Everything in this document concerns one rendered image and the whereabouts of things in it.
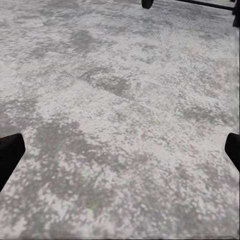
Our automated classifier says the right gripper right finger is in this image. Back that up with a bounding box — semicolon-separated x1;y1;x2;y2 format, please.
224;133;240;172

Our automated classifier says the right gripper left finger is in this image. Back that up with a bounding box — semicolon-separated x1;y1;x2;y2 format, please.
0;133;26;192

